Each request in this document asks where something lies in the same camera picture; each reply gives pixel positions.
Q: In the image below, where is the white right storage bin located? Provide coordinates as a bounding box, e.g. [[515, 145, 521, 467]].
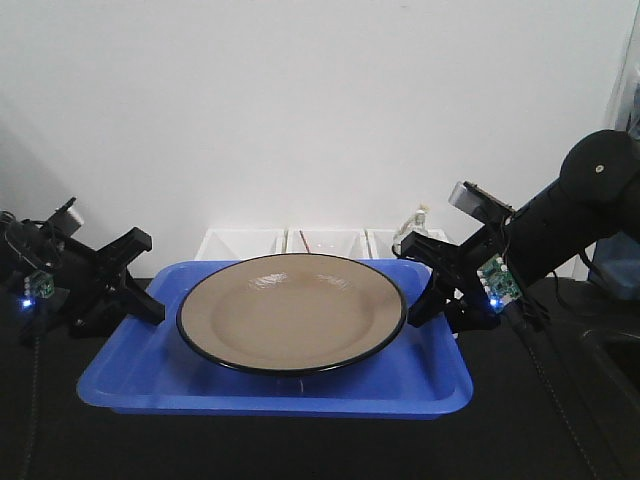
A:
[[364, 228, 449, 259]]

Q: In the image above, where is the red glass stirring rod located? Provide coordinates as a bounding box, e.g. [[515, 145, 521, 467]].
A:
[[298, 230, 311, 254]]

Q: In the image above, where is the white storage bin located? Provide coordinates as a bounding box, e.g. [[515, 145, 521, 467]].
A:
[[194, 228, 286, 261], [364, 228, 449, 259], [285, 227, 370, 260]]

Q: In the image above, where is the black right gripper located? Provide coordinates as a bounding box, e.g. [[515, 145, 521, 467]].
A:
[[401, 227, 524, 332]]

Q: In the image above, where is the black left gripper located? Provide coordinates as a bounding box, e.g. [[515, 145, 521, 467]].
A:
[[18, 227, 130, 345]]

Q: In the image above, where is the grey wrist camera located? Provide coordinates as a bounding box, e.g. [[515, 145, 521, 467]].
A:
[[448, 181, 515, 224], [48, 197, 84, 236]]

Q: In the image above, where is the braided left cable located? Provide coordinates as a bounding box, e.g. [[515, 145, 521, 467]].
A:
[[22, 299, 49, 480]]

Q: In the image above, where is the braided cable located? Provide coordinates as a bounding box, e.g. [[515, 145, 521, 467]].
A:
[[22, 299, 49, 480], [507, 279, 621, 480]]

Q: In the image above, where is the white left storage bin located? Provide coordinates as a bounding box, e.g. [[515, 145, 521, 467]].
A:
[[194, 228, 286, 261]]

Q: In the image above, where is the braided right cable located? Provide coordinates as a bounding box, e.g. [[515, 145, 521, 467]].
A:
[[507, 279, 621, 480]]

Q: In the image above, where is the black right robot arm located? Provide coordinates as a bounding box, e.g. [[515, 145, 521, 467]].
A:
[[397, 130, 639, 332]]

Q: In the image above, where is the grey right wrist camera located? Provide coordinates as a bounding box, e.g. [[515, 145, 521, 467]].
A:
[[448, 181, 515, 224]]

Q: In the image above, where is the beige plate with black rim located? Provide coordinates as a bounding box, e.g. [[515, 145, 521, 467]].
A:
[[176, 253, 408, 376]]

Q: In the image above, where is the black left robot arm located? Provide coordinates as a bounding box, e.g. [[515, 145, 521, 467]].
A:
[[1, 205, 141, 348]]

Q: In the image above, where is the green circuit board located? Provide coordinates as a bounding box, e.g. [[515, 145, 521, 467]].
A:
[[21, 270, 55, 309], [477, 255, 522, 313]]

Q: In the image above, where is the blue plastic tray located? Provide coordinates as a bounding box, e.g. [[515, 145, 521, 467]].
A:
[[77, 261, 474, 420]]

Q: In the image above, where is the green left circuit board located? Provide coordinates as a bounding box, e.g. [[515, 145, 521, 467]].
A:
[[21, 270, 55, 309]]

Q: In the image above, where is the green right circuit board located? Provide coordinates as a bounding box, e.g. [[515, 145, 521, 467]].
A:
[[477, 255, 522, 313]]

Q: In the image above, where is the round glass flask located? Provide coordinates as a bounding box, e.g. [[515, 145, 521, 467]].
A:
[[391, 204, 429, 257]]

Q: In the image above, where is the white middle storage bin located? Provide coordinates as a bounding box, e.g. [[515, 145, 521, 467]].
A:
[[285, 227, 370, 260]]

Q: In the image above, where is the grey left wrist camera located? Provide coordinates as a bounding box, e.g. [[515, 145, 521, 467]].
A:
[[48, 197, 84, 236]]

